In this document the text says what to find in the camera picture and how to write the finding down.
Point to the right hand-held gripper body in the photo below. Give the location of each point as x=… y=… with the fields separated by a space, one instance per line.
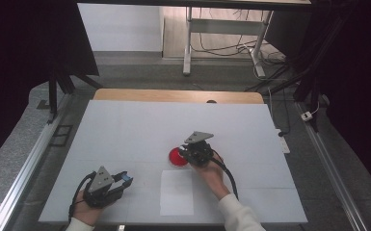
x=197 y=152

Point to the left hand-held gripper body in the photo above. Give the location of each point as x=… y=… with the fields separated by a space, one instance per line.
x=101 y=191

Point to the red petri dish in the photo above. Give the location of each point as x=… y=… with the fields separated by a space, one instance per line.
x=175 y=157

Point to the person's left hand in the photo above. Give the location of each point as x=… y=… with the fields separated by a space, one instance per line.
x=86 y=211

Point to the white paper sheet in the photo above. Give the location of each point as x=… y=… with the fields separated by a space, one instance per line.
x=176 y=195

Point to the white board table cover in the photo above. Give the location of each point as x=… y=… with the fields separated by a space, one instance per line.
x=141 y=128

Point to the white power strip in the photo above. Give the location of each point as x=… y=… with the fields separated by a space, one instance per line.
x=284 y=144

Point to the black tripod stand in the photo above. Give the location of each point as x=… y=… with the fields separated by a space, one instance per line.
x=53 y=96

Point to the white plug adapter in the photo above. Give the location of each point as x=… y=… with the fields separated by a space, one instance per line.
x=306 y=116

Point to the black stand legs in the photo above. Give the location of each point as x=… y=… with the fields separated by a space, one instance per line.
x=308 y=83

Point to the black curtain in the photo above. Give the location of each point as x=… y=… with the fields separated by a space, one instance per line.
x=359 y=80
x=19 y=64

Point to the aluminium rail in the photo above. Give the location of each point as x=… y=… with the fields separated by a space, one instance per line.
x=331 y=166
x=29 y=166

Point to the white desk frame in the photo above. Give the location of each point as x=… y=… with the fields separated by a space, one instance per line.
x=225 y=26

